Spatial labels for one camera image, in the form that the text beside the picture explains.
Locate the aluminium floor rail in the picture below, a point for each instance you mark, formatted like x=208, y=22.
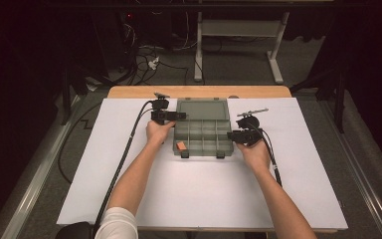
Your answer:
x=33, y=186
x=361, y=172

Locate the dark rounded seat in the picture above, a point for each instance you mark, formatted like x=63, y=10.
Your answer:
x=73, y=231

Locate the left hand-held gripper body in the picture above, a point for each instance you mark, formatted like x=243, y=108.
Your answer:
x=160, y=114

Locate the person's left hand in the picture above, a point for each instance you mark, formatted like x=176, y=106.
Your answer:
x=157, y=134

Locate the black metal stand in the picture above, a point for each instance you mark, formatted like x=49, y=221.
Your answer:
x=340, y=103
x=67, y=96

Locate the small orange block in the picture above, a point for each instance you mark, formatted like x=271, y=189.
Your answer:
x=181, y=145

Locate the white metal desk frame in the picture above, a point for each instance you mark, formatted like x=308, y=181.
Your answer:
x=242, y=28

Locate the person's right hand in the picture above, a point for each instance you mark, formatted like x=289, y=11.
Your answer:
x=257, y=156

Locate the white plug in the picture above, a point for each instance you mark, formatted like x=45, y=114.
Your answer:
x=153, y=63

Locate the grey translucent compartment box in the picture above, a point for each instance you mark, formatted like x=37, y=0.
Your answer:
x=202, y=132

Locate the white board sheet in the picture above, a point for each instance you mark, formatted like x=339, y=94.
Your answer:
x=195, y=192

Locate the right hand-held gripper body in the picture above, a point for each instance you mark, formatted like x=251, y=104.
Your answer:
x=250, y=136

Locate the white sleeve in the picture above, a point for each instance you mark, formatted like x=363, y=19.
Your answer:
x=117, y=224

